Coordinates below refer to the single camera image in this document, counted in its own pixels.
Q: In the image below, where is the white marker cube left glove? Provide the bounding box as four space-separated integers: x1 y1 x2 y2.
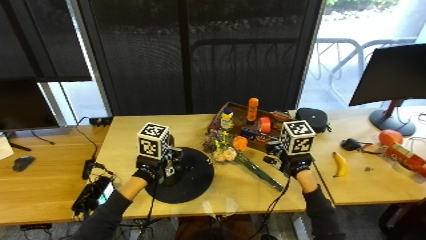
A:
135 121 173 161

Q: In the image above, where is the person's left hand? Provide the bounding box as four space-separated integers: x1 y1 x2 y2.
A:
131 145 183 186

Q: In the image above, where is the red cylindrical can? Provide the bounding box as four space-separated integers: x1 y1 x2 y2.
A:
383 142 426 178

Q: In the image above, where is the black glove cable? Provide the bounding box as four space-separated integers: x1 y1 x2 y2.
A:
246 175 293 240
139 181 162 240

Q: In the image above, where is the black power strip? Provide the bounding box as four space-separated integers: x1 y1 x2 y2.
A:
88 115 114 127

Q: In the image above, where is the person's right hand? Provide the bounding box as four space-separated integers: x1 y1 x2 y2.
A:
262 140 317 180

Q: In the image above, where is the orange bottle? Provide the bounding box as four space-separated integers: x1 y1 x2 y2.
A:
245 97 261 123

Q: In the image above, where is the black phone with lit screen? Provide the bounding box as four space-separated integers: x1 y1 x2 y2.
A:
70 175 116 216

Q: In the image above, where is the black right glove cable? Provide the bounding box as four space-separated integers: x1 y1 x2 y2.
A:
246 175 293 240

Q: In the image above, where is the dark wooden tray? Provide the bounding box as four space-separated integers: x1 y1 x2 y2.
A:
206 101 298 154

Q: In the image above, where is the yellow bottle with blue cap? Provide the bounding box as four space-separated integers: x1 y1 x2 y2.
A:
219 107 235 131

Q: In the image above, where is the white marker cube glove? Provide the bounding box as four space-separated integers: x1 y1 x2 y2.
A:
135 121 173 161
278 119 318 156

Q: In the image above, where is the bouquet of artificial flowers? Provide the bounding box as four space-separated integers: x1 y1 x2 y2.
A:
202 129 285 193

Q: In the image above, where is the metal bike rack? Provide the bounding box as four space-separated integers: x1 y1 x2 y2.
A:
309 37 419 96

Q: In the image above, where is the orange ball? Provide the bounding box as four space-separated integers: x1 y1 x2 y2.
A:
376 128 404 147

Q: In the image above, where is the black zip case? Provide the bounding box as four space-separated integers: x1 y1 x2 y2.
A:
294 107 333 134

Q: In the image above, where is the small black gadget with strap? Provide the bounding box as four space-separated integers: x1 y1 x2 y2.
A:
339 137 383 155

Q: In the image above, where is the white box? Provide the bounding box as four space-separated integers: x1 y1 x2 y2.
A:
0 132 14 161

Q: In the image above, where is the black computer mouse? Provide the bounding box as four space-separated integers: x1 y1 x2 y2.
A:
10 155 37 173

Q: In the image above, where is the black monitor on red stand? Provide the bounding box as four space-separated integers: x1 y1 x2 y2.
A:
347 43 426 137

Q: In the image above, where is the black round disc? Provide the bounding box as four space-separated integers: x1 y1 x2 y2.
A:
143 146 215 205

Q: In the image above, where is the black adapter cable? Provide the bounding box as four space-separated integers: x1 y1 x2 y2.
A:
73 115 100 162

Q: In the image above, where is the white marker cube right glove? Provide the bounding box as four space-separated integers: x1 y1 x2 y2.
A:
278 119 318 156

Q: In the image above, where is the yellow banana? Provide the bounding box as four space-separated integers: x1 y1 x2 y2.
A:
331 151 350 179

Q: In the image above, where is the black left glove cable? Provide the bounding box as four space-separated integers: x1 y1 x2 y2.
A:
139 181 162 240

